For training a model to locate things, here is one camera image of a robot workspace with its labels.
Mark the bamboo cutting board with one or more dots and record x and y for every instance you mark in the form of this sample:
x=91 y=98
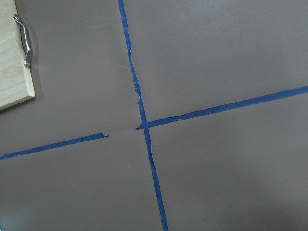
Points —
x=16 y=83

